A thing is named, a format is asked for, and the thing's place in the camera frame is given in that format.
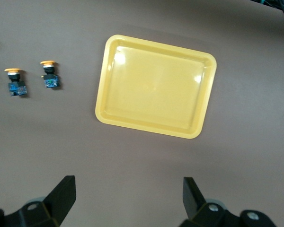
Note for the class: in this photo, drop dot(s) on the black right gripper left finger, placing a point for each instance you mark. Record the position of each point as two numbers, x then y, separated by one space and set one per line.
59 203

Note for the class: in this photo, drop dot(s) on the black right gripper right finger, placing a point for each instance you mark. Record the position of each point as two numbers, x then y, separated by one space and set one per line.
194 203

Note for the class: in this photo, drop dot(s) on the yellow push button green mark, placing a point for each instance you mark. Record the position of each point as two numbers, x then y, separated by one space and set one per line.
50 81

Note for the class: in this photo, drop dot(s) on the yellow push button red mark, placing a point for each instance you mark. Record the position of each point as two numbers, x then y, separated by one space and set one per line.
17 88

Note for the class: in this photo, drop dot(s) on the yellow plastic tray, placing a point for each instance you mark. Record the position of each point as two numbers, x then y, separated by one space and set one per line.
156 94

